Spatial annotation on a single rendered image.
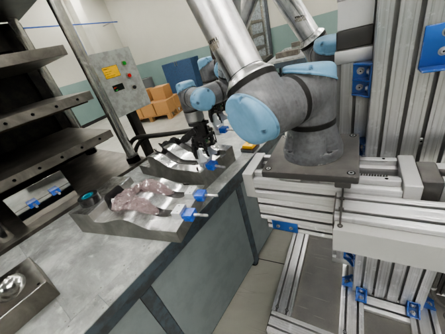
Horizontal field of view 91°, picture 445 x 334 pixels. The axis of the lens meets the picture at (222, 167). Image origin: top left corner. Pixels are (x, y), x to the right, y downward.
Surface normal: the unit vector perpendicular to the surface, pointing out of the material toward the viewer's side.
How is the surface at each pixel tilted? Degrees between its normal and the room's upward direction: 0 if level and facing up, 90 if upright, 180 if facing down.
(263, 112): 69
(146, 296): 90
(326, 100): 95
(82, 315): 0
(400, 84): 90
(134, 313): 90
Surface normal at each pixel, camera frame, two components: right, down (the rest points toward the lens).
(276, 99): 0.30, -0.15
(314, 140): -0.27, 0.25
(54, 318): -0.24, -0.84
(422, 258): -0.45, 0.54
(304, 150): -0.53, 0.26
